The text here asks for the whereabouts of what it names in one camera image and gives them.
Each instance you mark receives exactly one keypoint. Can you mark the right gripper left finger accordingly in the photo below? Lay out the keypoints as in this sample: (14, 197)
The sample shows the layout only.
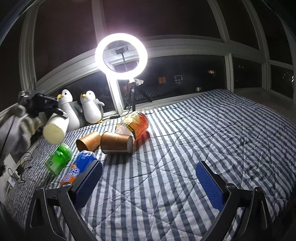
(42, 222)

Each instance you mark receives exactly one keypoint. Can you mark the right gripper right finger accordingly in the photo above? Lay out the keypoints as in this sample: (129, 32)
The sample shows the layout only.
(255, 221)

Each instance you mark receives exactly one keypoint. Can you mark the cream white cup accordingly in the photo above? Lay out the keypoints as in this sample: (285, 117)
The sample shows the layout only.
(55, 129)

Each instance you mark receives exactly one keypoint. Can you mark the green plastic cup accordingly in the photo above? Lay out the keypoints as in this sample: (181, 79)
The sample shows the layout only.
(59, 159)

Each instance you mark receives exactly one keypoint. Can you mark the slim brown paper cup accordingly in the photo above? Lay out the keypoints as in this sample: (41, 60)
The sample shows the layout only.
(89, 142)

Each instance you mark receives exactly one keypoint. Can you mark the blue orange soda cup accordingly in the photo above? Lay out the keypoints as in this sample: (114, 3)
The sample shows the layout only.
(82, 162)

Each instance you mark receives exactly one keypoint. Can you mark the wide brown paper cup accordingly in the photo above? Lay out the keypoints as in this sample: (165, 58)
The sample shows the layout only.
(114, 143)

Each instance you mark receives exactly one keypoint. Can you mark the orange clear snack cup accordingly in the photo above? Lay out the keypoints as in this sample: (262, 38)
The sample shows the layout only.
(133, 125)

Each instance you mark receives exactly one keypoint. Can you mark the large penguin plush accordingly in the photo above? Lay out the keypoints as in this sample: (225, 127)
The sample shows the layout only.
(72, 109)

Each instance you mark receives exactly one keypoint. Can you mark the white power strip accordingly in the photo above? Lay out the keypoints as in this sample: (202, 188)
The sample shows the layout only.
(14, 175)

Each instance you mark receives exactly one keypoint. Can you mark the small penguin plush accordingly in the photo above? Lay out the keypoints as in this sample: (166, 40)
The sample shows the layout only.
(92, 107)

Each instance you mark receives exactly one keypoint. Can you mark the black light tripod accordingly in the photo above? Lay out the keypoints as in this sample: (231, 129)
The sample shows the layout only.
(134, 84)

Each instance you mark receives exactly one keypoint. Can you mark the black inline cable switch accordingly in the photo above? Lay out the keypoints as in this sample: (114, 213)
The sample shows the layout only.
(115, 116)

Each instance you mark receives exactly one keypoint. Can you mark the ring light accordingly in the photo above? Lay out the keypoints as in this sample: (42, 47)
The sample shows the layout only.
(140, 48)

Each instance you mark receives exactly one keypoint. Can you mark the phone clamp in ring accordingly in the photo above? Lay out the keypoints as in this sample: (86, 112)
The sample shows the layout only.
(122, 50)

